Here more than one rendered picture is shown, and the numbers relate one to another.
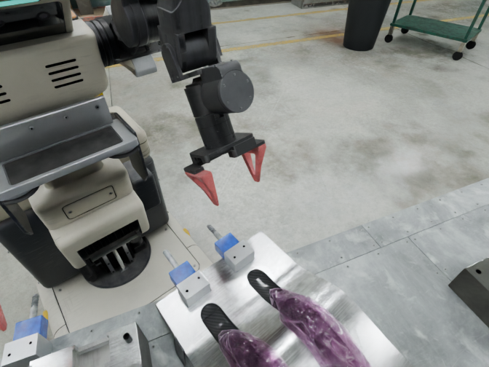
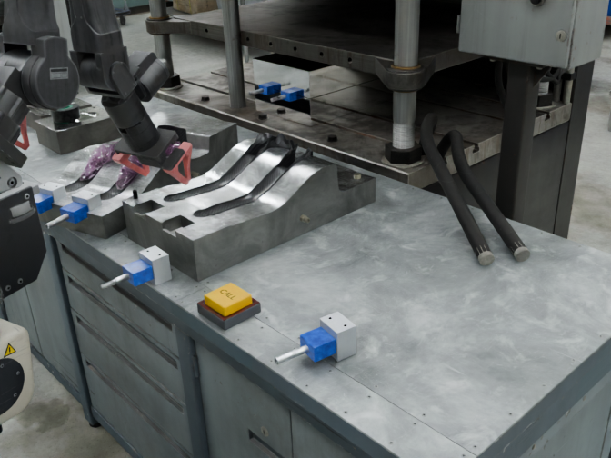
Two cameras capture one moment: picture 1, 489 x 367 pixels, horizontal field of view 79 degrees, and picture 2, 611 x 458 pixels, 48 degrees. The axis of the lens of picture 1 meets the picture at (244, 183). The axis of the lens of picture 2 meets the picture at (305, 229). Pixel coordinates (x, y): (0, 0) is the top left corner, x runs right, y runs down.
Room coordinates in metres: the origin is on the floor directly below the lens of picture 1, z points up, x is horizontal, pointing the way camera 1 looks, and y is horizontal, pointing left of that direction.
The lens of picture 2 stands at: (0.27, 1.55, 1.47)
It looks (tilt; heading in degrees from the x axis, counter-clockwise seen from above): 27 degrees down; 251
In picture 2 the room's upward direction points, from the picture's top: 2 degrees counter-clockwise
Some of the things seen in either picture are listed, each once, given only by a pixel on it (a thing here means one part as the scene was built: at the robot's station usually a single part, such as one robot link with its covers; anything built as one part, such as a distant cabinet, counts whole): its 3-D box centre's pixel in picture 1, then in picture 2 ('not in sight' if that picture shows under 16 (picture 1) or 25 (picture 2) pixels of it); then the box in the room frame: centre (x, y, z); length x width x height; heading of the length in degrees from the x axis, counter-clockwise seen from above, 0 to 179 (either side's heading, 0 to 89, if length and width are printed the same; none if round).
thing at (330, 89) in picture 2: not in sight; (336, 76); (-0.62, -0.61, 0.87); 0.50 x 0.27 x 0.17; 22
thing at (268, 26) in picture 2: not in sight; (345, 44); (-0.68, -0.67, 0.96); 1.29 x 0.83 x 0.18; 112
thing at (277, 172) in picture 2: not in sight; (245, 171); (-0.07, 0.20, 0.92); 0.35 x 0.16 x 0.09; 22
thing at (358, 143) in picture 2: not in sight; (343, 100); (-0.67, -0.68, 0.76); 1.30 x 0.84 x 0.07; 112
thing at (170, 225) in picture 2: not in sight; (179, 231); (0.10, 0.33, 0.87); 0.05 x 0.05 x 0.04; 22
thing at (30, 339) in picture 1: (31, 327); (133, 273); (0.21, 0.39, 0.83); 0.13 x 0.05 x 0.05; 21
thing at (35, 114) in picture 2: not in sight; (59, 114); (0.29, -0.73, 0.83); 0.17 x 0.13 x 0.06; 22
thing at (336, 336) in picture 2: not in sight; (312, 346); (-0.02, 0.73, 0.83); 0.13 x 0.05 x 0.05; 12
